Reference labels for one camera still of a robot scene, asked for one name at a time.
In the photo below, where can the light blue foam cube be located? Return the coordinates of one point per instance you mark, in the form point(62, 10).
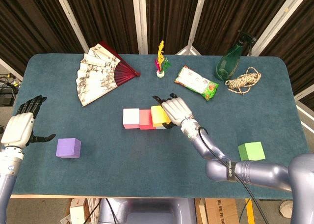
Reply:
point(160, 127)

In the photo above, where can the colourful feather shuttlecock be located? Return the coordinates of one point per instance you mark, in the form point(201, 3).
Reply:
point(160, 62)

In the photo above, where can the pink foam cube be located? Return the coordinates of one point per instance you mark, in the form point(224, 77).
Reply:
point(131, 117)

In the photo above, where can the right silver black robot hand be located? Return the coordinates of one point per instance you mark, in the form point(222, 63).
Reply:
point(177, 111)

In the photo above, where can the green plastic spray bottle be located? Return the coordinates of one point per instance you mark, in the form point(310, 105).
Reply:
point(227, 64)

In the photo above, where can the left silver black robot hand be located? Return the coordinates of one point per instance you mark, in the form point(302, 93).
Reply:
point(18, 130)

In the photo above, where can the white partition frame post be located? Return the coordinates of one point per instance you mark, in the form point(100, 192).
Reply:
point(11, 70)
point(140, 20)
point(305, 113)
point(274, 22)
point(196, 20)
point(71, 17)

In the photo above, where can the white round floor object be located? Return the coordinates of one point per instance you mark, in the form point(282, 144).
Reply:
point(285, 208)

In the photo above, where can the white cardboard box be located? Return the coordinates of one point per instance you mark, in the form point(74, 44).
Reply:
point(77, 214)

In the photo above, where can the green white snack bag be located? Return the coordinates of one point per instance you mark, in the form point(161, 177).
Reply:
point(193, 81)

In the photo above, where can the red foam cube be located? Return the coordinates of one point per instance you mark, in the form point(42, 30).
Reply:
point(145, 118)

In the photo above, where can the brown cardboard box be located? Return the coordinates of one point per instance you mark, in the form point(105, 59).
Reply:
point(220, 211)

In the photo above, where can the blue-grey robot torso base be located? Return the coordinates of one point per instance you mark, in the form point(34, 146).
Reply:
point(152, 211)

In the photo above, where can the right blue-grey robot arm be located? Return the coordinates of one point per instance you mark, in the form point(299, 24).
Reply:
point(260, 172)

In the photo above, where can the purple foam cube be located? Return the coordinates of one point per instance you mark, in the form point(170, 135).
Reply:
point(67, 148)

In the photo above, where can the dark brown curtain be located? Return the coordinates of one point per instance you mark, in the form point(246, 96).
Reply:
point(110, 12)

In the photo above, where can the yellow foam cube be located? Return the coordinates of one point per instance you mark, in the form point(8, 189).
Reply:
point(158, 114)

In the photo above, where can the green foam cube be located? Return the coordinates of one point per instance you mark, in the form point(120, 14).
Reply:
point(252, 151)

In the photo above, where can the painted paper folding fan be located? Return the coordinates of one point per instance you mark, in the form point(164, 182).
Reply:
point(95, 79)

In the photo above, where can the teal felt table mat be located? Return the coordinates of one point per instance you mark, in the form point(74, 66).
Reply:
point(157, 165)

